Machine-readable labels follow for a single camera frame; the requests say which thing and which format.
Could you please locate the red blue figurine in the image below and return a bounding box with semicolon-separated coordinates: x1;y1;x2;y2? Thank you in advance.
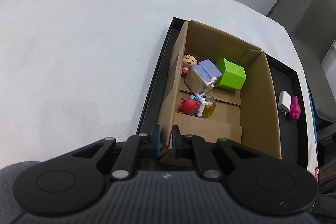
178;95;206;117

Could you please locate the small yellow perfume bottle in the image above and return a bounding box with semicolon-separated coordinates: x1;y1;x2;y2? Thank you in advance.
202;96;217;117

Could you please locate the brown cardboard box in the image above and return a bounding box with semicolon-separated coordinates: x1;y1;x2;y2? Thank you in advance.
157;20;281;159

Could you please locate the purple white toy box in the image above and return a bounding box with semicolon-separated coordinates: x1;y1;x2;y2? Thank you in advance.
185;59;222;97

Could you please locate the doll figurine red dress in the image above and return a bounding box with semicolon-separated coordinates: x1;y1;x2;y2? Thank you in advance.
182;48;198;77

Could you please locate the green plastic cube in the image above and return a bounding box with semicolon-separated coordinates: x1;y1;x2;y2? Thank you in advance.
215;58;246;91

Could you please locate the white charger plug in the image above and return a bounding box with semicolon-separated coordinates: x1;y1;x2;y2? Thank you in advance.
278;91;291;114

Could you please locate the pink plastic toy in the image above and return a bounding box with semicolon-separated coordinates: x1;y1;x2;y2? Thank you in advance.
289;95;301;120

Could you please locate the black tray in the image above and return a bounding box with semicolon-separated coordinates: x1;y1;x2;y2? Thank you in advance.
137;18;308;168

